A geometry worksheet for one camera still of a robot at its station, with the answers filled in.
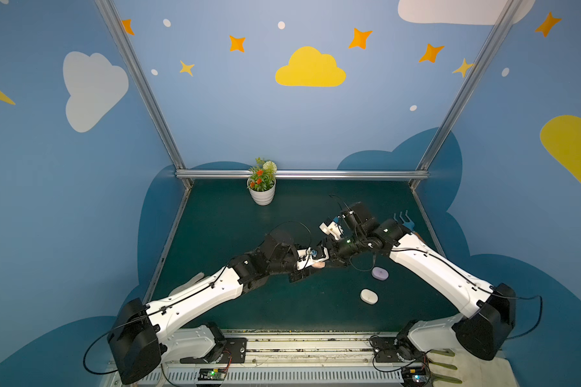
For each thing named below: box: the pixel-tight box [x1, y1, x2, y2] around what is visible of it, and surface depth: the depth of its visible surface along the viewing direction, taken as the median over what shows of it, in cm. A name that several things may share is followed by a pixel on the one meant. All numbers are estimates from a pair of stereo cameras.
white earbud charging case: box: [359, 288, 379, 305], surface depth 86 cm
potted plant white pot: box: [246, 157, 277, 207], surface depth 106 cm
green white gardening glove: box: [426, 347, 518, 387], surface depth 72 cm
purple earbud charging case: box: [371, 266, 389, 282], surface depth 91 cm
